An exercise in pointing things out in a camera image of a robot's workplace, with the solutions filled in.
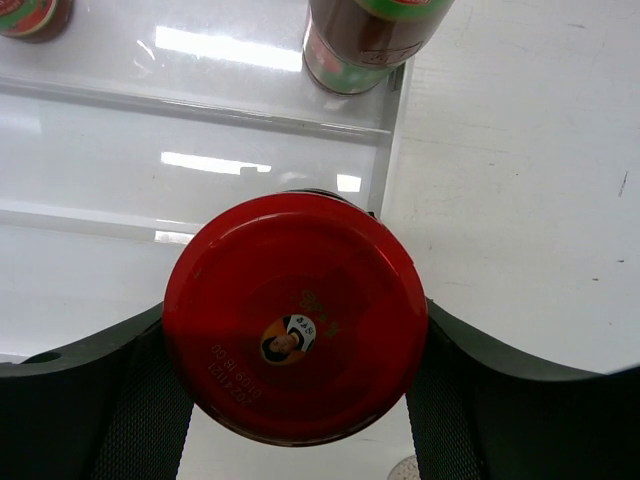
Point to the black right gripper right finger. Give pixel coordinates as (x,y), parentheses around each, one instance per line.
(482,409)

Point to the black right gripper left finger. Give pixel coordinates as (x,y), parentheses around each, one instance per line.
(108,406)

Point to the red-lid sauce jar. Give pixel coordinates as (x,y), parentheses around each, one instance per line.
(295,319)

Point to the tall sauce bottle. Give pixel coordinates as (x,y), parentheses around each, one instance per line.
(351,46)
(34,21)

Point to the right white shaker bottle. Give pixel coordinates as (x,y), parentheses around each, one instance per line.
(406,469)

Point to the white tiered organizer tray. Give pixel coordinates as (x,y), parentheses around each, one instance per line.
(136,127)

